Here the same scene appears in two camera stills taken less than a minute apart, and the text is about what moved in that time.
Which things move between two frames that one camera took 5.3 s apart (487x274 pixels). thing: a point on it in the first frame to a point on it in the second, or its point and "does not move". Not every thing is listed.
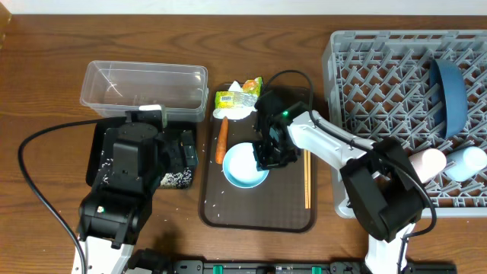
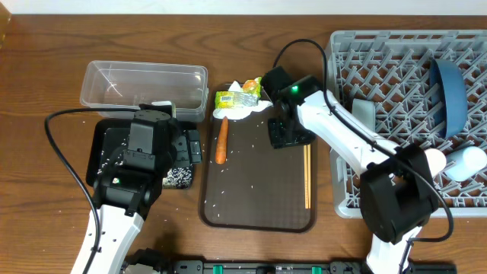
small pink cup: [428, 164] does not move
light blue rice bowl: [240, 167] to [364, 111]
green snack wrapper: [253, 86] does not move
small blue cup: [463, 164] does not move
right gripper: [265, 161] to [278, 140]
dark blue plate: [449, 97] does not move
